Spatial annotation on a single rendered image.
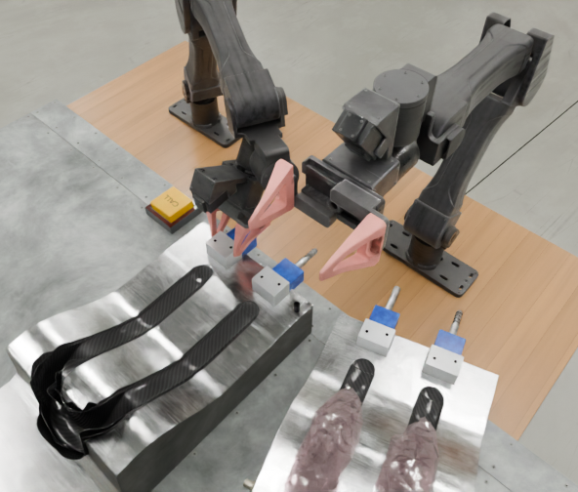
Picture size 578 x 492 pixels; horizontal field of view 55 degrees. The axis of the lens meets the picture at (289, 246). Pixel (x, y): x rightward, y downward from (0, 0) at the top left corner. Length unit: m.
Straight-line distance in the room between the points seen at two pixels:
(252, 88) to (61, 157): 0.63
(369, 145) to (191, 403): 0.45
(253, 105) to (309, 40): 2.35
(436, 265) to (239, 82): 0.50
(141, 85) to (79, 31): 1.93
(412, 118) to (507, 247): 0.60
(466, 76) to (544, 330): 0.50
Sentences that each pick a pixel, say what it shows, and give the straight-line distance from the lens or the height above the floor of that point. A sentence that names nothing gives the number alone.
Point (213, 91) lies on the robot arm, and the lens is 1.24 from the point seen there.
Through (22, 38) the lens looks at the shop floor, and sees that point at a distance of 3.47.
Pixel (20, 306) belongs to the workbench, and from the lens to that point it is 1.11.
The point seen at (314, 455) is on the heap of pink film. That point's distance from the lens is 0.77.
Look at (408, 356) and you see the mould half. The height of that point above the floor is 0.85.
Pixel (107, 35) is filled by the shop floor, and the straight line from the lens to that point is 3.34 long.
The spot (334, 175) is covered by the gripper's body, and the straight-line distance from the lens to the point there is 0.60.
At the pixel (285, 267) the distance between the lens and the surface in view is 0.92.
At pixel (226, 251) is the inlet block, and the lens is 0.93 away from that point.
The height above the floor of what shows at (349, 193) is 1.23.
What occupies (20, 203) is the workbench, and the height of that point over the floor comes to 0.80.
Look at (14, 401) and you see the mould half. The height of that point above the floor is 0.86.
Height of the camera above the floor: 1.65
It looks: 52 degrees down
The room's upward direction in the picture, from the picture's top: straight up
